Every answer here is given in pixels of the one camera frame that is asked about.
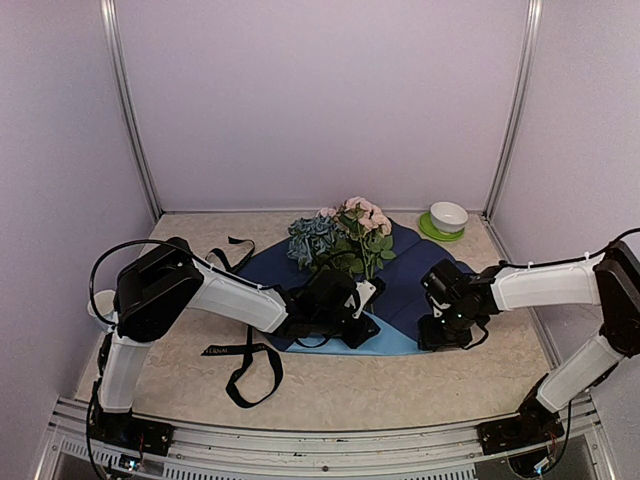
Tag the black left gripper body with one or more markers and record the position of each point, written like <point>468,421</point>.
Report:
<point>327,325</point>

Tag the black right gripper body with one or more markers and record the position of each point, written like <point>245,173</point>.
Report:
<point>454,330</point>

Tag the blue wrapping paper sheet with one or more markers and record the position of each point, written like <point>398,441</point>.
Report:
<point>396,311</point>

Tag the fake flower bunch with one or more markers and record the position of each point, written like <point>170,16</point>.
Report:
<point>354,237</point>

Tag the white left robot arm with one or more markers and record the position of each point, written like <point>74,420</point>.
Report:
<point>153,291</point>

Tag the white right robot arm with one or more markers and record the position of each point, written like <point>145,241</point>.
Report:
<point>590,302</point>

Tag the white ceramic bowl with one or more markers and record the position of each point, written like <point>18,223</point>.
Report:
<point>448,217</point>

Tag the green plastic saucer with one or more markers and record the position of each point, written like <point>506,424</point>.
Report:
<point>427,227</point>

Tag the white blue paper cup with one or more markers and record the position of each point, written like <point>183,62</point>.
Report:
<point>102,309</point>

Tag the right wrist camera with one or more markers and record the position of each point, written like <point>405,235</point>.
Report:
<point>446,282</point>

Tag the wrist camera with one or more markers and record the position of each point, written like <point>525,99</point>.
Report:
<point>368,291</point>
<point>446,282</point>

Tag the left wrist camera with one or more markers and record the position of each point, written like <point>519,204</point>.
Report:
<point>368,291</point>

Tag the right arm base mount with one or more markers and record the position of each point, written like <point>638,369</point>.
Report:
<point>532,424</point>

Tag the aluminium table frame rail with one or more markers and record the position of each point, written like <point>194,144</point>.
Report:
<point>201,451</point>

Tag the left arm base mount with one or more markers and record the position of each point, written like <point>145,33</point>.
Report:
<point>130,432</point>

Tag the right corner metal post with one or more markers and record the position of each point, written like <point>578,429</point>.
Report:
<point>525,66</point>

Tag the corner metal post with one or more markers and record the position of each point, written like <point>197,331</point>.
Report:
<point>108,9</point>
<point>525,66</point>

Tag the left corner metal post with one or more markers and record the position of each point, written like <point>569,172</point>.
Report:
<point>108,9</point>

